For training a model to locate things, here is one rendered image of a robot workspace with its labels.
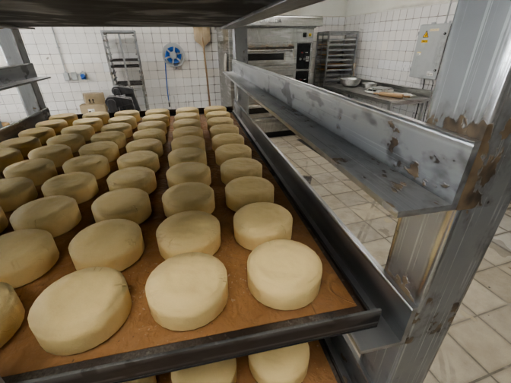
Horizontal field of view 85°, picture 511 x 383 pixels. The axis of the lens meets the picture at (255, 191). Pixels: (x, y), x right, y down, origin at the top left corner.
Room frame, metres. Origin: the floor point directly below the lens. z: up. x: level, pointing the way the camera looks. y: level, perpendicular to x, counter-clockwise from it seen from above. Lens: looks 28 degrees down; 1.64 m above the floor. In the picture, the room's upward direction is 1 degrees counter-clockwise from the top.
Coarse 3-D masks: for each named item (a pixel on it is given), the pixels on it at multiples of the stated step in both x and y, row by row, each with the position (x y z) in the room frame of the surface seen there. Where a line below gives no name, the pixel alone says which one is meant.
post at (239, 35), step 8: (232, 32) 0.72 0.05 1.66; (240, 32) 0.70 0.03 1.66; (240, 40) 0.70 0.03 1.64; (240, 48) 0.70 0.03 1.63; (240, 56) 0.70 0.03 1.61; (240, 96) 0.70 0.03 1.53; (248, 96) 0.70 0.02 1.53; (240, 104) 0.70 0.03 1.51; (248, 104) 0.70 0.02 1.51; (248, 112) 0.70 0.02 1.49
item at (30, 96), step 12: (0, 36) 0.60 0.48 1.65; (12, 36) 0.61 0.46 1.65; (12, 48) 0.61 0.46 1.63; (24, 48) 0.63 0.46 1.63; (12, 60) 0.61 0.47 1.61; (24, 60) 0.62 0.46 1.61; (36, 84) 0.63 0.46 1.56; (24, 96) 0.61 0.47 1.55; (36, 96) 0.61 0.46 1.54; (24, 108) 0.60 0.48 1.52; (36, 108) 0.61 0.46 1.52
